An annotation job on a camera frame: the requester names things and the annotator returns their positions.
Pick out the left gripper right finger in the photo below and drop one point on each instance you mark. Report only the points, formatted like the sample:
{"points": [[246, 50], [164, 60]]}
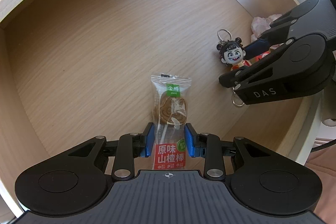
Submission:
{"points": [[209, 147]]}

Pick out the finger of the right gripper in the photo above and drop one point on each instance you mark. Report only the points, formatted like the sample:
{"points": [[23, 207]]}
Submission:
{"points": [[279, 30], [275, 71]]}

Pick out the cartoon boy keychain figure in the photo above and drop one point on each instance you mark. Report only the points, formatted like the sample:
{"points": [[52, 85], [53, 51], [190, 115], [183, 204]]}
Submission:
{"points": [[232, 54]]}

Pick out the hawthorn lollipop clear wrapper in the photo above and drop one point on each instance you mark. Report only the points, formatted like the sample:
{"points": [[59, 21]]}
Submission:
{"points": [[169, 116]]}

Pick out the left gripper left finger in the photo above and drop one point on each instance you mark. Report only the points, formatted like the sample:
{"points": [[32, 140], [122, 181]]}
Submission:
{"points": [[129, 147]]}

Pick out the red yellow toy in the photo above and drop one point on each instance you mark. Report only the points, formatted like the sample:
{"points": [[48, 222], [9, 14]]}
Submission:
{"points": [[262, 55]]}

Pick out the wooden desk drawer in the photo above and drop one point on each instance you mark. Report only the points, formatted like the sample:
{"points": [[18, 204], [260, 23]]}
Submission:
{"points": [[74, 69]]}

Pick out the pink white plastic bag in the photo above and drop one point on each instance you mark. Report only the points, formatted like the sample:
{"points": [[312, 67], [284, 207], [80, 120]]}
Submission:
{"points": [[259, 25]]}

